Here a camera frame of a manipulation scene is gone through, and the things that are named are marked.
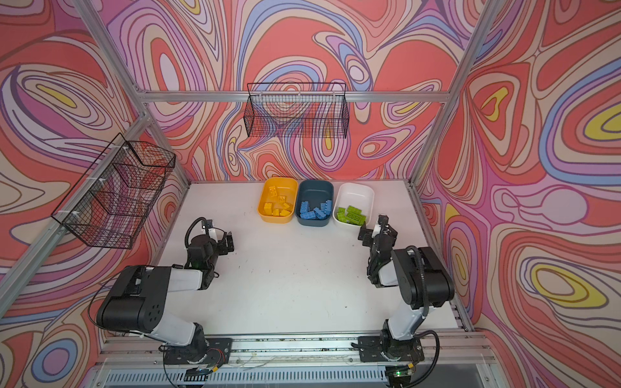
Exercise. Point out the dark teal plastic bin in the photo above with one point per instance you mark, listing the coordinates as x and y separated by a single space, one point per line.
314 191

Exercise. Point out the green lego brick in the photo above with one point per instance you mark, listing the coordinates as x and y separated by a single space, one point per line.
351 215

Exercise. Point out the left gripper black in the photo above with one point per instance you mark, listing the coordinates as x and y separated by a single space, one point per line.
221 244

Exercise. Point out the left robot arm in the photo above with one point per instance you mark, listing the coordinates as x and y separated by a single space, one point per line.
136 304

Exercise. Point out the yellow lego brick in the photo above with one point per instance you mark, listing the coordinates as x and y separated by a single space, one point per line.
275 196

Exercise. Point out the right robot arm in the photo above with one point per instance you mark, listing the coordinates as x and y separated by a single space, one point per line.
422 280

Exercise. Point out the blue lego brick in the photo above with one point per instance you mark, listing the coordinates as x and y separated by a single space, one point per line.
321 212

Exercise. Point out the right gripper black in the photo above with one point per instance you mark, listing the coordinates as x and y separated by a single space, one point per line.
366 234

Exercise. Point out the black wire basket back wall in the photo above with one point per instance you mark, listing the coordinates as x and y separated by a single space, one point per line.
297 109

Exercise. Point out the yellow sloped lego piece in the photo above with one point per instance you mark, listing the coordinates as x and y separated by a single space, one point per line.
277 210

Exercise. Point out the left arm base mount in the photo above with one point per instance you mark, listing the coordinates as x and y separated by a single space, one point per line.
215 352

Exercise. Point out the black wire basket wall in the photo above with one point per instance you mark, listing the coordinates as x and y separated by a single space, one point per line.
297 109
119 195

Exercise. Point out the yellow plastic bin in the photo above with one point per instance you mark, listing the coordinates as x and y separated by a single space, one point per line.
286 186

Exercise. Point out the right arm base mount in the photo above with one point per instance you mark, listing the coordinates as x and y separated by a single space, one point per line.
384 349

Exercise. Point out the black wire basket left wall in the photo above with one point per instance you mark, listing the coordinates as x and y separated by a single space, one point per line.
119 195

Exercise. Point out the white plastic bin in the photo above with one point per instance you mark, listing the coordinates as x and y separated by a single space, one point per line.
358 195

